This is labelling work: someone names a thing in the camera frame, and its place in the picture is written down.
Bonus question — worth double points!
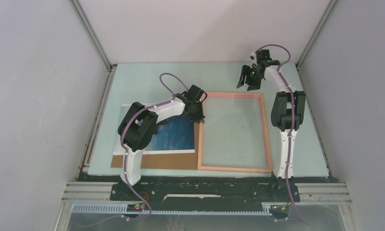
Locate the white cable duct strip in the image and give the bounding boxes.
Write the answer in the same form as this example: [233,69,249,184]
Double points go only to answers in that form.
[71,203,272,216]

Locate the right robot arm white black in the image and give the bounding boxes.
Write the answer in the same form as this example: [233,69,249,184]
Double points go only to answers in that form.
[237,45,306,201]

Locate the aluminium frame rails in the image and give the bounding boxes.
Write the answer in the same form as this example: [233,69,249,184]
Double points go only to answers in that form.
[53,182,352,231]

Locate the corner metal post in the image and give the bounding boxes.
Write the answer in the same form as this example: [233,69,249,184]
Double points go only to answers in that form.
[296,0,339,69]
[67,0,114,71]

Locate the left corner metal post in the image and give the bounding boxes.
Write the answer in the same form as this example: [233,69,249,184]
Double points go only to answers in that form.
[67,0,114,71]

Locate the small circuit board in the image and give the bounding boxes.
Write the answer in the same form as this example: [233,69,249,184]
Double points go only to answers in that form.
[126,204,145,212]

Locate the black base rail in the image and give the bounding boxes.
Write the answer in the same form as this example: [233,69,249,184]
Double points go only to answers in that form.
[110,176,300,212]

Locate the brown backing board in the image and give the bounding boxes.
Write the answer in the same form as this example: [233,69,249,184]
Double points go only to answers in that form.
[110,122,200,171]

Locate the right corner metal post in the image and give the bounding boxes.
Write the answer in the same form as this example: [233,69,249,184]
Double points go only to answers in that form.
[296,0,339,69]

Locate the landscape photo print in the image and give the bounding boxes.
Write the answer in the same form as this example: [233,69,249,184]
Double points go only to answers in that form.
[113,104,195,155]

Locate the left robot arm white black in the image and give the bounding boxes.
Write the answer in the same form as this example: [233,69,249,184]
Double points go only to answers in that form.
[118,85,208,201]

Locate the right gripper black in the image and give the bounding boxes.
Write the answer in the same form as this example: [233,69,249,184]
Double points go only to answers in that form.
[238,64,264,91]

